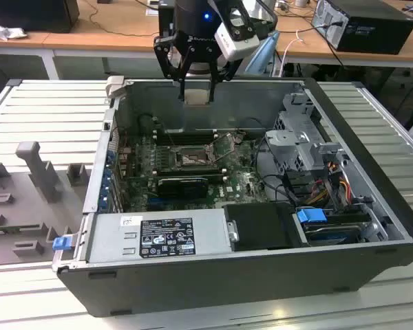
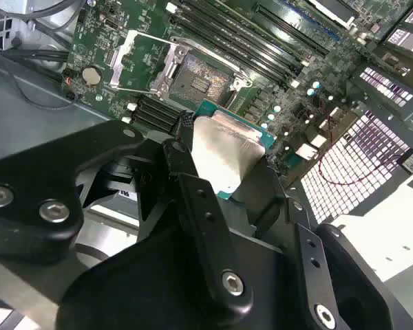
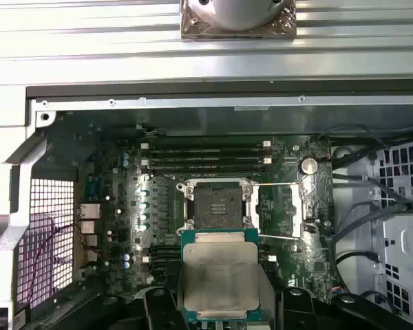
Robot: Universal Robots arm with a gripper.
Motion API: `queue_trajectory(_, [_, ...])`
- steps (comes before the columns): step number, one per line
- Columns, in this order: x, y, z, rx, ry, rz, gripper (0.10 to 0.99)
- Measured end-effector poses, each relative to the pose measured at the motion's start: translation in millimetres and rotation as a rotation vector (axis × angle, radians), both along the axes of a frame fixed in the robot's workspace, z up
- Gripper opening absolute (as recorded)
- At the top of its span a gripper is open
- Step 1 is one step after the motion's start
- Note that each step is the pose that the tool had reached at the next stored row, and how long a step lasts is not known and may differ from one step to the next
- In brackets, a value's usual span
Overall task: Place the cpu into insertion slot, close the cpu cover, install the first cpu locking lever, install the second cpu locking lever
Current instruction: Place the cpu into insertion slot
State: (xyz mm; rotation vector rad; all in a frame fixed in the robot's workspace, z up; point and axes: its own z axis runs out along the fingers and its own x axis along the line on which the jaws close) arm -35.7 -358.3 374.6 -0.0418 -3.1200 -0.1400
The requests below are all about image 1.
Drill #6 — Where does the coloured wire bundle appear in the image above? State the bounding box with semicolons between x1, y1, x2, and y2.
309;171;352;204

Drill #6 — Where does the grey metal drive cage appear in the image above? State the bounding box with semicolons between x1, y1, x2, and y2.
264;91;347;175

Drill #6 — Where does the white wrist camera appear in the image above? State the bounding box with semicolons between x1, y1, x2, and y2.
214;5;262;58

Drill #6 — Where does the black open PC case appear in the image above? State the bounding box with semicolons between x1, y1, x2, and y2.
51;76;413;319

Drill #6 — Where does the white cable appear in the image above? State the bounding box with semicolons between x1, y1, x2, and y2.
279;30;306;77

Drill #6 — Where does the CPU socket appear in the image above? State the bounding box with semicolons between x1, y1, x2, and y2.
173;143;218;168

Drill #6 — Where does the low-profile graphics card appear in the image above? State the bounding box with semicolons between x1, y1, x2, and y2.
157;176;210;199

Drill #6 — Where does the grey case handle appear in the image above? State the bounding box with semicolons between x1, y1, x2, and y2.
104;75;125;101

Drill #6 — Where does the large black box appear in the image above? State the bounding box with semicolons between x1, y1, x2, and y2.
0;0;81;34

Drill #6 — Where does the black RAM slot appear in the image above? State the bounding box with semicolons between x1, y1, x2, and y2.
155;165;222;173
156;173;227;183
156;137;218;146
156;129;217;138

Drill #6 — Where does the grey parts rack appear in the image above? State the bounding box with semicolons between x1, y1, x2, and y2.
0;140;93;266

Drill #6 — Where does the metal socket cover frame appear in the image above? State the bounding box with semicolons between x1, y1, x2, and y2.
206;133;235;163

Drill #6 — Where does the black plastic shroud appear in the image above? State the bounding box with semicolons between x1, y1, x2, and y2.
222;201;299;251

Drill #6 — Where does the silver CPU plate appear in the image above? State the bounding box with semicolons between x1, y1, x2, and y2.
184;88;210;106

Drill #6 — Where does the green motherboard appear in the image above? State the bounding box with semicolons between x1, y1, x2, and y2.
123;132;275;213

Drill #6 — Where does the black desktop computer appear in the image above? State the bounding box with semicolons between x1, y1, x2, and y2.
311;0;413;56

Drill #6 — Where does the small black tower device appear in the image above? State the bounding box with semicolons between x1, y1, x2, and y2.
158;5;176;47

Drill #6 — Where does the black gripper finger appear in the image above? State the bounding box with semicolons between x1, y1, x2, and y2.
153;32;195;102
206;50;245;103

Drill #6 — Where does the blue disk carrier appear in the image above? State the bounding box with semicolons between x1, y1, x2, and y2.
295;208;328;228

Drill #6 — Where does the crumpled white paper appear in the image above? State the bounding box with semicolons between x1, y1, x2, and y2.
0;19;28;41

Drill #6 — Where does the pale blue teach pendant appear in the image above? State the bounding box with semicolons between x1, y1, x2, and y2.
244;30;280;77

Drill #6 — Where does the wooden desk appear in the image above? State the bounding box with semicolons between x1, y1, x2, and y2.
275;0;413;80
0;0;279;80

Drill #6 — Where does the hard disk drive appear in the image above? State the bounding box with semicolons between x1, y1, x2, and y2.
304;223;362;245

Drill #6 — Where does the blue plastic latch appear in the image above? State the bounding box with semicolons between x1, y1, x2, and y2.
52;236;72;252

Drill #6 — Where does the grey power supply unit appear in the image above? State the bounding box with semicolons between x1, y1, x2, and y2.
85;207;235;265

